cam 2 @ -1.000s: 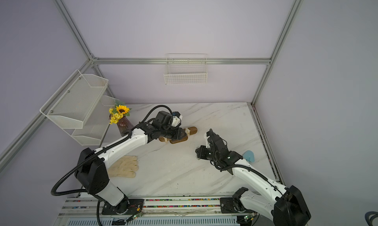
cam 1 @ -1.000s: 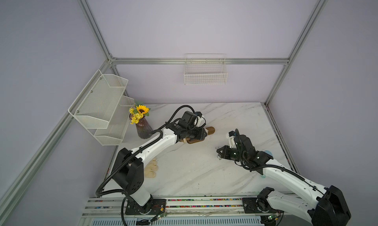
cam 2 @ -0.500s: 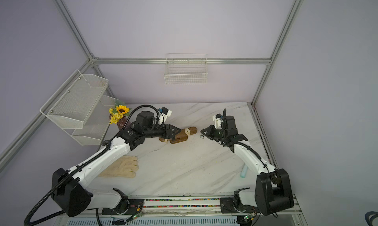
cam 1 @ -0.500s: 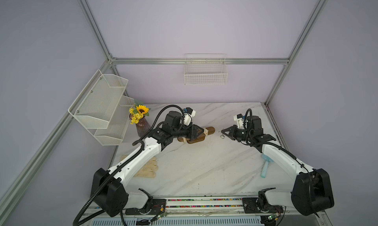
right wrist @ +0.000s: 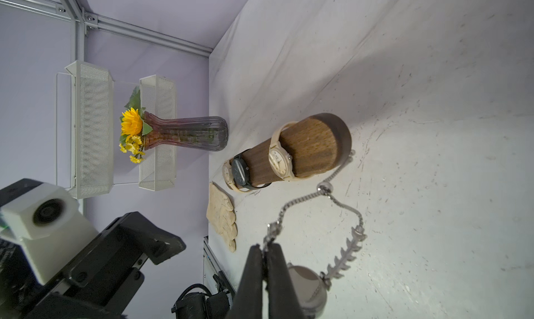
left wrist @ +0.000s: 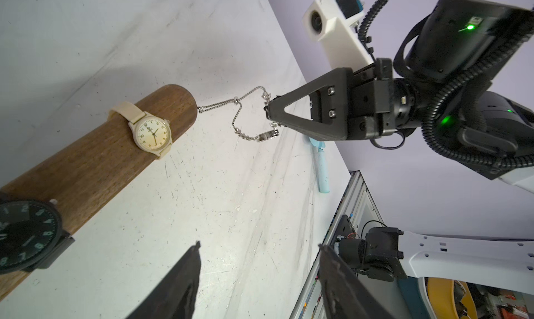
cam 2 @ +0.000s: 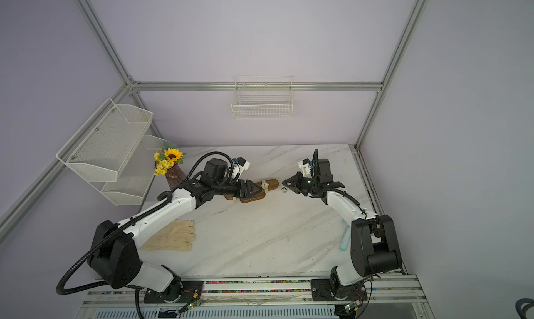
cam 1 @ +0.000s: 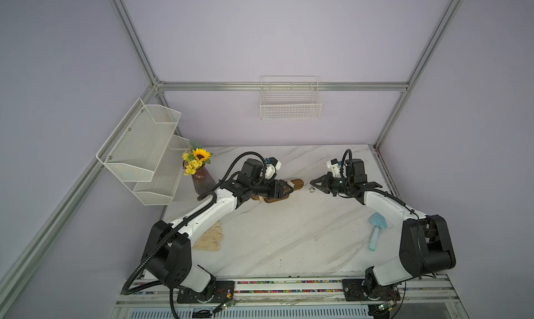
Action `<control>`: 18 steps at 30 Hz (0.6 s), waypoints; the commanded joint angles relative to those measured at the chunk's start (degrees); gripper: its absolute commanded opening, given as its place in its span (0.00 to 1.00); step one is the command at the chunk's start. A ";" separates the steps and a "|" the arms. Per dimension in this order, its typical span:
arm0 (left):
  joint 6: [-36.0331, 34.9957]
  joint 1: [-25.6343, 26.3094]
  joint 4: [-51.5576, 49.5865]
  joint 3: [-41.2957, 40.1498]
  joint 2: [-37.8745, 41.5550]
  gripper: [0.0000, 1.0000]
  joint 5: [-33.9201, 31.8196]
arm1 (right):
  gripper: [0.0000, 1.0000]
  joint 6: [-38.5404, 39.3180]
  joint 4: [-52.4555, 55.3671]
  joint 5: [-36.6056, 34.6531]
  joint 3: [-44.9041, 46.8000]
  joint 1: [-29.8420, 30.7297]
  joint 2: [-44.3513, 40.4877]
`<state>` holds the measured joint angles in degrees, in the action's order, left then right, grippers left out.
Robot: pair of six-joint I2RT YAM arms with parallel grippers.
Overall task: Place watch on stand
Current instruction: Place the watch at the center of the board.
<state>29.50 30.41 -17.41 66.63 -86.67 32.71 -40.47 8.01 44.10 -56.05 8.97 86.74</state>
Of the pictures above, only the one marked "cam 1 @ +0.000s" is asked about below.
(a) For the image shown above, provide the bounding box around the wooden watch stand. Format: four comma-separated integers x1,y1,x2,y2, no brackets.
251,179,304,204

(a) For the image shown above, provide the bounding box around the white wire wall basket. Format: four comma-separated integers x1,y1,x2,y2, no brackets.
259,75,322,120

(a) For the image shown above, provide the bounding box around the dark ribbed vase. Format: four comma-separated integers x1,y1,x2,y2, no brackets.
191,166,216,195

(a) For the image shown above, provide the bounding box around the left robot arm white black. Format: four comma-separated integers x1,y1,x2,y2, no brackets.
120,152,293,317

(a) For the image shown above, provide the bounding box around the white mesh shelf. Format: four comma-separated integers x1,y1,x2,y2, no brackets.
133,135,191,206
96,99,182,182

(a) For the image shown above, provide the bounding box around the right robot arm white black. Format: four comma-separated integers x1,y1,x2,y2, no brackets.
310,159,456,300

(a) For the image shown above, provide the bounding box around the light blue small object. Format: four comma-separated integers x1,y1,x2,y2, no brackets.
368,212,387,252

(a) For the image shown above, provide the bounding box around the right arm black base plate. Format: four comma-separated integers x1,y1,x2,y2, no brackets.
342,279,401,302

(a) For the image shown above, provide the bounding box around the aluminium rail frame front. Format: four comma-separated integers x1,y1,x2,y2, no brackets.
111,275,468,318

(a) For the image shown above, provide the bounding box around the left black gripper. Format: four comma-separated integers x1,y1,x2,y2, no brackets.
250,179,292,198

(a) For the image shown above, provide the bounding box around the beige work glove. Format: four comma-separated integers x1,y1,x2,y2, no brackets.
193,221,224,252

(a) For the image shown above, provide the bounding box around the upper white mesh shelf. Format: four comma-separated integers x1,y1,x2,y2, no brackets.
96,99,182,182

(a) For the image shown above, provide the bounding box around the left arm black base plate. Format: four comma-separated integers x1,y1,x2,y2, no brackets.
173,280,235,304

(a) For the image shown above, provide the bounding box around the lower white mesh shelf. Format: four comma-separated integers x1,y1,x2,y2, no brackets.
133,135,191,206

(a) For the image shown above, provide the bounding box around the sunflower bouquet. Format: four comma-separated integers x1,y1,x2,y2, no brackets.
182,141,211,175

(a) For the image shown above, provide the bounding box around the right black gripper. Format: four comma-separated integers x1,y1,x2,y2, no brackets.
311,172,353,196

